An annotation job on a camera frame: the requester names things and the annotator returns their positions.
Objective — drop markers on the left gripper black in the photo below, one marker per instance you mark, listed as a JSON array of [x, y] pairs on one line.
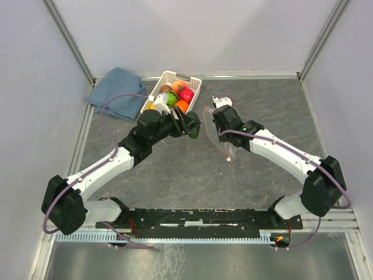
[[185, 122]]

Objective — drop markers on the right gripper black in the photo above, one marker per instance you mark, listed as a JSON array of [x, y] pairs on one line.
[[222, 139]]

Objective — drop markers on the dark green avocado toy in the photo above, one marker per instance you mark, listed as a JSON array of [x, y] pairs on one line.
[[195, 131]]

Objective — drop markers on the clear zip top bag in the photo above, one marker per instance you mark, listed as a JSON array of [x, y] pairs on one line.
[[227, 149]]

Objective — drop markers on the white plastic basket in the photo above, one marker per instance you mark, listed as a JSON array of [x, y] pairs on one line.
[[168, 78]]

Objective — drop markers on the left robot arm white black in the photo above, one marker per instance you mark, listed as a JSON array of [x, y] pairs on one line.
[[66, 201]]

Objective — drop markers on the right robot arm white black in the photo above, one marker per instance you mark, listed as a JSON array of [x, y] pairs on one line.
[[322, 179]]

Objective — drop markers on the orange fruit toy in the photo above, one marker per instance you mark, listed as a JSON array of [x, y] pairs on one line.
[[182, 105]]

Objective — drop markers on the green watermelon toy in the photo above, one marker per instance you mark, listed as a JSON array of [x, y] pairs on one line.
[[172, 98]]

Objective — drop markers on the red pomegranate toy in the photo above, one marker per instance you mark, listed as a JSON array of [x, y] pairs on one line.
[[186, 95]]

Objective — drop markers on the peach fruit toy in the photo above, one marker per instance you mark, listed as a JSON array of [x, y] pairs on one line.
[[179, 85]]

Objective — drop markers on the yellow lemon toy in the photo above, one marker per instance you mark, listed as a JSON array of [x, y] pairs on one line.
[[151, 106]]

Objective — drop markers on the brown kiwi toy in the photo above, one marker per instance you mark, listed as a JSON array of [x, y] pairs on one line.
[[166, 88]]

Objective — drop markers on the blue folded cloth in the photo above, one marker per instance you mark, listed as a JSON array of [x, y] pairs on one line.
[[120, 94]]

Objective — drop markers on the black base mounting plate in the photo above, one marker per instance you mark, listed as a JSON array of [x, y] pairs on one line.
[[203, 223]]

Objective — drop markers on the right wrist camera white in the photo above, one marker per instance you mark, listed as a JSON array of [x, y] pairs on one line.
[[220, 101]]

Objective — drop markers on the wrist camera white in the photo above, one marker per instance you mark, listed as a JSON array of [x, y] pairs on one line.
[[160, 103], [220, 101]]

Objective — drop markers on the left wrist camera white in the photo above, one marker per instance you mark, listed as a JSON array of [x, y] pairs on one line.
[[160, 103]]

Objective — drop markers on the light blue cable duct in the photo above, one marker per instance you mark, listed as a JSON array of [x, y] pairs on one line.
[[111, 237]]

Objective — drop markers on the aluminium frame rail front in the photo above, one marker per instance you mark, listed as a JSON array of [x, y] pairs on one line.
[[335, 220]]

